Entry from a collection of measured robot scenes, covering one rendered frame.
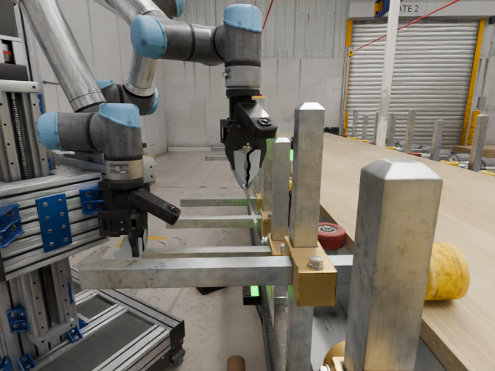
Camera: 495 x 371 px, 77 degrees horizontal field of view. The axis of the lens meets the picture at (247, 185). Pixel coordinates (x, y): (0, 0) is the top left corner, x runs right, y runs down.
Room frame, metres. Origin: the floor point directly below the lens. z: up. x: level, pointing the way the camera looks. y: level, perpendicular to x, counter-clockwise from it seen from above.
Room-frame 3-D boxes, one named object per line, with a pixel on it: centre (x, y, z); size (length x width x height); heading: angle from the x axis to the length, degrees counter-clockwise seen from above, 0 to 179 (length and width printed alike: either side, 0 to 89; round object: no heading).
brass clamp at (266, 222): (0.92, -0.07, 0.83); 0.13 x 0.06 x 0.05; 2
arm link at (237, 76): (0.68, 0.01, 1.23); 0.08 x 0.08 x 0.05
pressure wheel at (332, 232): (0.65, -0.18, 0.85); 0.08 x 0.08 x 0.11
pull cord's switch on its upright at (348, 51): (3.54, -1.08, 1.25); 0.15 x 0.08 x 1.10; 2
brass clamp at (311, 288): (0.42, -0.09, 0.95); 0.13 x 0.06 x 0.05; 2
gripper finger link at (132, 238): (0.62, 0.24, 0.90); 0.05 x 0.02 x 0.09; 2
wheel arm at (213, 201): (1.15, 0.04, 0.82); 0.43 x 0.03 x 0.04; 92
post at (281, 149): (0.69, -0.08, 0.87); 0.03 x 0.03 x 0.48; 2
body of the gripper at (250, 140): (0.68, 0.01, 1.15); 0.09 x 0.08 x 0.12; 22
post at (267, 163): (0.94, -0.07, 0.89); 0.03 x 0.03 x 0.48; 2
